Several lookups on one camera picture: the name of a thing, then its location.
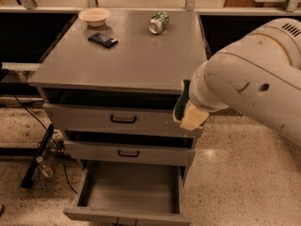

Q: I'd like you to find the black floor cable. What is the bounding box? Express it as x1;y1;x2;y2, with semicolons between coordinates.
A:
0;84;78;194

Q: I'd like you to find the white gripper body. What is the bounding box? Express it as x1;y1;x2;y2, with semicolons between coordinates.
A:
189;61;228;113

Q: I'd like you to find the beige bowl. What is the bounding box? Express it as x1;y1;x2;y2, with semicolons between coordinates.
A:
78;8;111;27

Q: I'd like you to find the black floor stand leg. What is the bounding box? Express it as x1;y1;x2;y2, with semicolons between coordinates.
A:
21;124;54;188

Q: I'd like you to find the green and yellow sponge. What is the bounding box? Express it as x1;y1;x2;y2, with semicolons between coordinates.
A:
173;80;190;123

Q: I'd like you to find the grey drawer cabinet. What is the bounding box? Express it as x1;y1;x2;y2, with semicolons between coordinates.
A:
27;8;214;181

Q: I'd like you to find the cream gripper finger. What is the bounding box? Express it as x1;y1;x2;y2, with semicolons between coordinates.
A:
180;103;209;131

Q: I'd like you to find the grey open bottom drawer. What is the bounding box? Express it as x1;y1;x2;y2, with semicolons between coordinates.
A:
64;161;190;226

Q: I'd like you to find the small plastic bottle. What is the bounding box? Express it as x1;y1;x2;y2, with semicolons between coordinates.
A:
36;156;55;178

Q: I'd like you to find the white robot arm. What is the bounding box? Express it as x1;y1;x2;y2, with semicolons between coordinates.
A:
173;18;301;145

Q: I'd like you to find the grey middle drawer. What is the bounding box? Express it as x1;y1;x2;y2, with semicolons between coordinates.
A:
64;140;196;167

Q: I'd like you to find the grey top drawer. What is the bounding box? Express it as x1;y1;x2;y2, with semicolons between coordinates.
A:
43;104;202;137

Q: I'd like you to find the green soda can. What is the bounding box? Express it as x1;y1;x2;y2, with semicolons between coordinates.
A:
149;11;169;35

